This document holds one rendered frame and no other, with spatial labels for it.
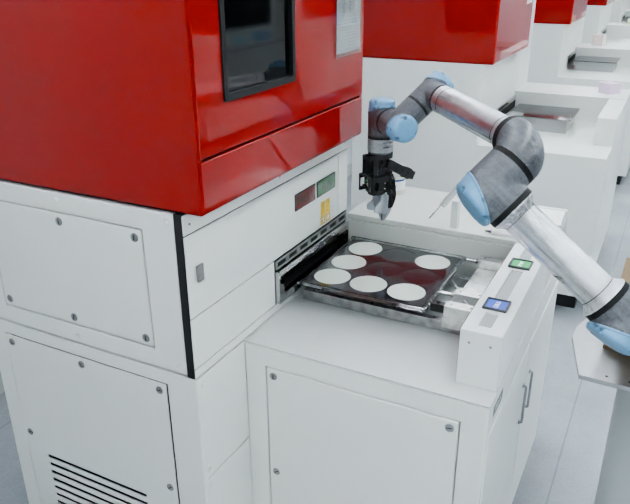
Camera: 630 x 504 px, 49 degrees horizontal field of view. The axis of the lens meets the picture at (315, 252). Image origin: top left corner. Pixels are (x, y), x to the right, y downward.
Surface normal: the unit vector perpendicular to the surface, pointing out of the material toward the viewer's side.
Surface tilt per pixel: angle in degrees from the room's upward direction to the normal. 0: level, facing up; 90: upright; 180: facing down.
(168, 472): 90
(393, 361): 0
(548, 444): 0
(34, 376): 90
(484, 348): 90
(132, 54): 90
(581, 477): 0
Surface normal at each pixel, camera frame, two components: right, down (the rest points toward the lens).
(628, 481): -0.53, 0.33
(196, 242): 0.89, 0.18
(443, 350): 0.00, -0.92
